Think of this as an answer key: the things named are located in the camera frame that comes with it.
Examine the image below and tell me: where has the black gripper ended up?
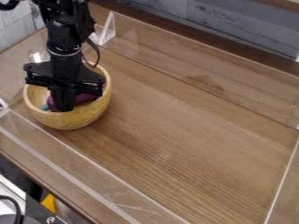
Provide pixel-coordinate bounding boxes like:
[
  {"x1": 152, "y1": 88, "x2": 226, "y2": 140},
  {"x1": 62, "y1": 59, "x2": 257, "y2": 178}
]
[{"x1": 22, "y1": 50, "x2": 105, "y2": 112}]

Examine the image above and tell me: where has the purple toy eggplant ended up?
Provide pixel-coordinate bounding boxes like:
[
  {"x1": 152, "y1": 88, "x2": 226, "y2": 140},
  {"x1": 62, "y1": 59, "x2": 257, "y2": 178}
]
[{"x1": 40, "y1": 93, "x2": 98, "y2": 112}]

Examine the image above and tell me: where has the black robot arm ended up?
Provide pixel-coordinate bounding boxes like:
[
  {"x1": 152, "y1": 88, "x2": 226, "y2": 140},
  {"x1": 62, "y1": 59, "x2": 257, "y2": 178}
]
[{"x1": 22, "y1": 0, "x2": 106, "y2": 112}]

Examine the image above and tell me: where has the brown wooden bowl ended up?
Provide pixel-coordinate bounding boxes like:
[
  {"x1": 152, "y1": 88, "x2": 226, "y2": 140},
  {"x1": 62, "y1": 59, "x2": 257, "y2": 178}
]
[{"x1": 22, "y1": 66, "x2": 112, "y2": 130}]

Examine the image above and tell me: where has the yellow black device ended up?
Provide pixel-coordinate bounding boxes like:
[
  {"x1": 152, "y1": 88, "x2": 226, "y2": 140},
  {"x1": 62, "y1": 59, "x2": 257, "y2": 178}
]
[{"x1": 41, "y1": 193, "x2": 70, "y2": 224}]

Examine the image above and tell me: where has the clear acrylic corner bracket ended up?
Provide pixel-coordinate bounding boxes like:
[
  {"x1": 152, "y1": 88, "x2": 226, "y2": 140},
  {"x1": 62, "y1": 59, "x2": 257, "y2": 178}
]
[{"x1": 89, "y1": 11, "x2": 116, "y2": 46}]

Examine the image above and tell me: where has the clear acrylic tray wall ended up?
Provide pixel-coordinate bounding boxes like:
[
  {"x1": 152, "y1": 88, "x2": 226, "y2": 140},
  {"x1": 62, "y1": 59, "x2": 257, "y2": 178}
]
[{"x1": 0, "y1": 7, "x2": 299, "y2": 224}]

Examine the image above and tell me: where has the black cable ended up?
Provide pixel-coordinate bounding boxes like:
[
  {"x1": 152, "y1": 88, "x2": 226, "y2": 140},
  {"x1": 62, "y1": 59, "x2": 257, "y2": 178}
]
[{"x1": 0, "y1": 194, "x2": 24, "y2": 224}]

